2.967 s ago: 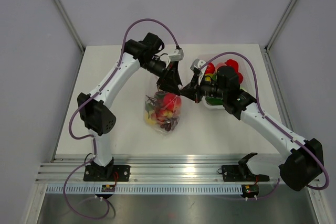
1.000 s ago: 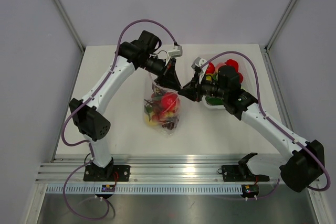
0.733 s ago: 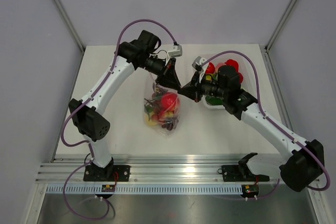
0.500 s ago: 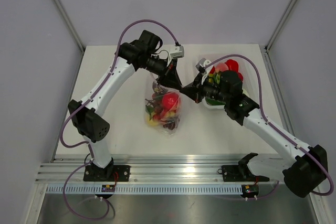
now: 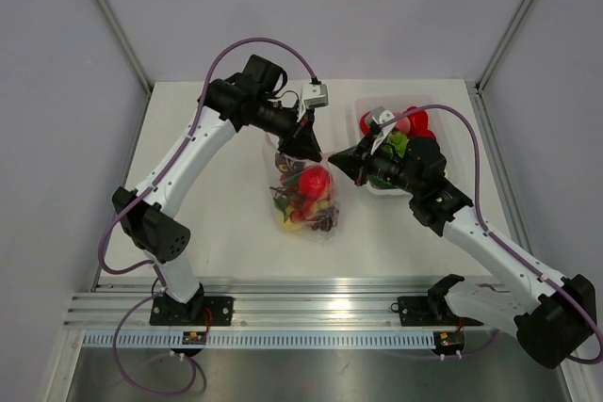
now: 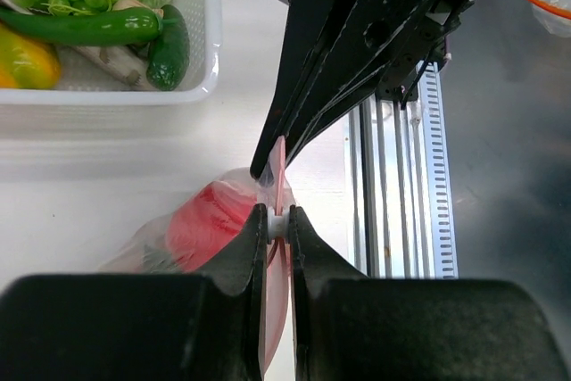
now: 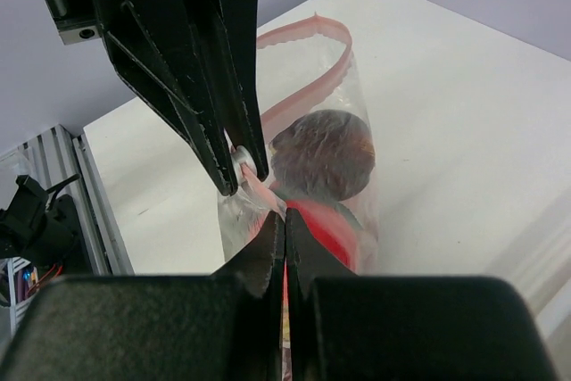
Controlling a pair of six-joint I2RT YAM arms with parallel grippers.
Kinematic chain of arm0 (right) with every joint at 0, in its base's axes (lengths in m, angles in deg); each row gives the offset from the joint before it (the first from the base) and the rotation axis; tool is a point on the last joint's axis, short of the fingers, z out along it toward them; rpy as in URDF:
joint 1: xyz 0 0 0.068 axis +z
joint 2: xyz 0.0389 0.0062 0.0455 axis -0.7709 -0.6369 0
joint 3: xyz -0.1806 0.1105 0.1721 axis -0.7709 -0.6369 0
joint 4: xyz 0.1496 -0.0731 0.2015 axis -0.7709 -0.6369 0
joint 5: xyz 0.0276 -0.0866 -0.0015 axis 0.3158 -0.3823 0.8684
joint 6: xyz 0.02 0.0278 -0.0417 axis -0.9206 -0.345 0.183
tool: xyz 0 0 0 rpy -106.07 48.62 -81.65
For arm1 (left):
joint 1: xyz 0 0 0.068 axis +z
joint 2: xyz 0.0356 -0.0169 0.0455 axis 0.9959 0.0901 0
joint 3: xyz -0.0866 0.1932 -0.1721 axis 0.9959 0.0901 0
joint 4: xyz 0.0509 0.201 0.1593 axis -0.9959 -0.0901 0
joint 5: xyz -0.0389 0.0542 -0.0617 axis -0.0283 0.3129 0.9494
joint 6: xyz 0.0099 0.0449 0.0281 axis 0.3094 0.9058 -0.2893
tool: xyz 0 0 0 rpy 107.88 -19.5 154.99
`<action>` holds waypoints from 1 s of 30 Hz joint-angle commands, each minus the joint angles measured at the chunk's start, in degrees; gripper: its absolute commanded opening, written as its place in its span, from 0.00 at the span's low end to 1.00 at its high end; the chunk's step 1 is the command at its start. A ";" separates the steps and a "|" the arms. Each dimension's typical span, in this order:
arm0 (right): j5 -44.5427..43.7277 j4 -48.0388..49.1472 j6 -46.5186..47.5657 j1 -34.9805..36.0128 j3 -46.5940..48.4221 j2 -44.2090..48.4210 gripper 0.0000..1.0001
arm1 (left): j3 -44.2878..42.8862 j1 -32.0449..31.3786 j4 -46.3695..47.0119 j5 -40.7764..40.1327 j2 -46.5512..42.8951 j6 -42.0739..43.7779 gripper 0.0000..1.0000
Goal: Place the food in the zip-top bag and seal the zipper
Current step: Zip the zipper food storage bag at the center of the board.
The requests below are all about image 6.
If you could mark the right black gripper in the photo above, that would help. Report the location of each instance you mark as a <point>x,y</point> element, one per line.
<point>336,53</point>

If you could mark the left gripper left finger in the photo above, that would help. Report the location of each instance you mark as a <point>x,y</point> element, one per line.
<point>208,325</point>

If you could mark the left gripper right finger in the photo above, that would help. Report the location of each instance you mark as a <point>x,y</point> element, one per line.
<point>348,326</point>

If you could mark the clear zip top bag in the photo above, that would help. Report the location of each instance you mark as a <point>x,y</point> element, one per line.
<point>146,251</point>

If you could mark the red apple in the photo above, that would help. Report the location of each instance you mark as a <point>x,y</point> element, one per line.
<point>206,223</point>

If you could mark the white plastic basket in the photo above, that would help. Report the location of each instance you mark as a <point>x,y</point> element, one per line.
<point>116,75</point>

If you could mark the green cucumber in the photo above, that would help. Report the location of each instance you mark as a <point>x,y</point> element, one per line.
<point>169,53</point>

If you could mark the white garlic bulb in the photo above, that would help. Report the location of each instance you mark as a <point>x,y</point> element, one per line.
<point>127,4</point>

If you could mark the small orange yellow fruit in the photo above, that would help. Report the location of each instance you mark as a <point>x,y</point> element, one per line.
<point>27,63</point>

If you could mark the green pepper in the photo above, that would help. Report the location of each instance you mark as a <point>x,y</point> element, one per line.
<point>136,25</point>

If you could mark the aluminium mounting rail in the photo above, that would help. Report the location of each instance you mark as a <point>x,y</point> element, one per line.
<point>390,227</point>

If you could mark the white slotted cable duct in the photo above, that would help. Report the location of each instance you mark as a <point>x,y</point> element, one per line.
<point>437,173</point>

